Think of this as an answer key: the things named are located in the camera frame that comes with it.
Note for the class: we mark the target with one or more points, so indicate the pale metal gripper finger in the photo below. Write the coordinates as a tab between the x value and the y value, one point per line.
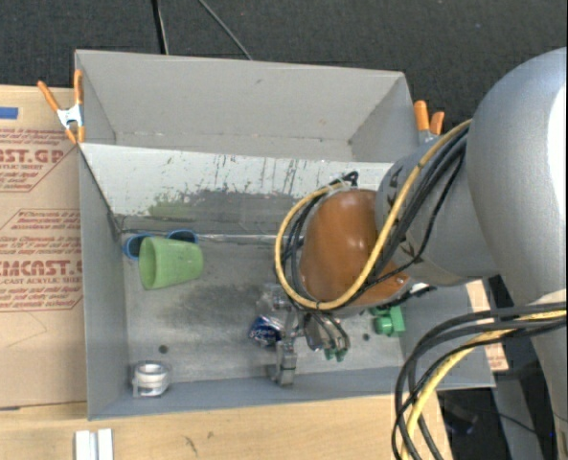
276	300
286	364

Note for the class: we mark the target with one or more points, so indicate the blue and white crumpled packet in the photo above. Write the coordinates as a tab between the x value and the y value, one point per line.
263	331

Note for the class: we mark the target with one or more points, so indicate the green plastic cup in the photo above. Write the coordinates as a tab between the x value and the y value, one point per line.
169	262

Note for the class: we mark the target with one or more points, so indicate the blue sunglasses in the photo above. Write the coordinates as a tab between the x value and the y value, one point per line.
131	246

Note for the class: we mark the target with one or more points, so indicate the grey metal bin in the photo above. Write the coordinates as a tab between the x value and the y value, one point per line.
207	108

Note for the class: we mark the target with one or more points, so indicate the brown cardboard board red print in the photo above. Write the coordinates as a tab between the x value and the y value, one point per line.
34	333

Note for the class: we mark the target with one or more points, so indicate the black cylinder on white bracket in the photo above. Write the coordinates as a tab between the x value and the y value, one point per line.
418	287

